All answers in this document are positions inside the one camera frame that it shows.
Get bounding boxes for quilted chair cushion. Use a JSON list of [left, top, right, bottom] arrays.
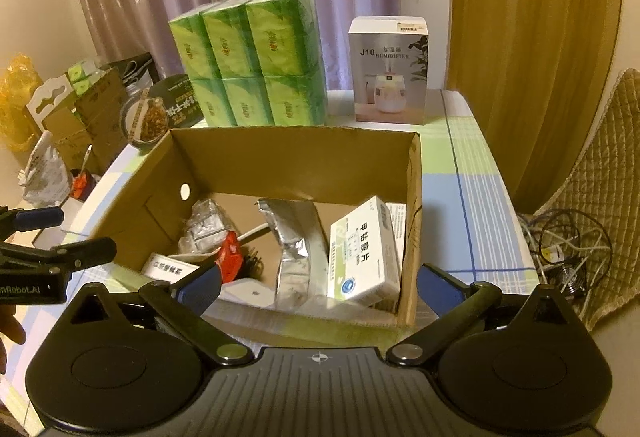
[[541, 69, 639, 330]]

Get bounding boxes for white power adapter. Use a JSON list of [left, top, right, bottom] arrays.
[[218, 278, 276, 308]]

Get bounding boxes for white tablets medicine box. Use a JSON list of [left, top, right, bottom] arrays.
[[326, 196, 400, 307]]

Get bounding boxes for person hand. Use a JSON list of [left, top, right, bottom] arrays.
[[0, 305, 26, 374]]

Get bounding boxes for black audio cable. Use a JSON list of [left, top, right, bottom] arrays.
[[236, 251, 266, 280]]

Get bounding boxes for long white ointment box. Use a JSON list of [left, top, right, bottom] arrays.
[[386, 202, 407, 269]]

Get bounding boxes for wire rack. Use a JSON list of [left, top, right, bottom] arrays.
[[178, 198, 234, 254]]

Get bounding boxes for green white medicine box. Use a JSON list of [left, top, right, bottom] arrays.
[[141, 253, 198, 283]]

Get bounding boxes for white cutout cardboard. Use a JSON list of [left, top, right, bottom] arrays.
[[26, 75, 73, 124]]

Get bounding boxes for tangled cables on floor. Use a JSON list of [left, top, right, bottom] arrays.
[[516, 208, 614, 303]]

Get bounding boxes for wooden door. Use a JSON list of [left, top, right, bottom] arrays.
[[448, 0, 622, 213]]

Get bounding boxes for white humidifier box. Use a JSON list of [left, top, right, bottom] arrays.
[[348, 16, 430, 124]]

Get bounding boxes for white plastic bag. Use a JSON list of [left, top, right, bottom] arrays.
[[17, 131, 72, 208]]

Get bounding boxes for large cardboard box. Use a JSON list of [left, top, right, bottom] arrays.
[[85, 126, 422, 327]]

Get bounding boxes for beige plastic spoon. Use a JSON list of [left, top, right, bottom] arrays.
[[238, 223, 270, 243]]

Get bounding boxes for yellow plastic bag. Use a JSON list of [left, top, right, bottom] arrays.
[[0, 54, 43, 153]]

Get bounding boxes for green tissue pack bundle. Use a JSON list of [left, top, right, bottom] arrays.
[[168, 0, 326, 127]]

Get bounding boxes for black shopping bag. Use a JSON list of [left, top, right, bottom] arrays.
[[107, 52, 160, 86]]

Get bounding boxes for red candy packet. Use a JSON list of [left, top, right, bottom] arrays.
[[216, 231, 244, 284]]

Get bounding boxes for brown cardboard boxes stack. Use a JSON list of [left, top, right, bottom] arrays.
[[43, 69, 128, 175]]

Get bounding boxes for oval instant noodle bowl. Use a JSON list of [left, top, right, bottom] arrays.
[[119, 74, 203, 148]]

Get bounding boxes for silver foil pouch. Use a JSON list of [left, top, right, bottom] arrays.
[[257, 199, 329, 311]]

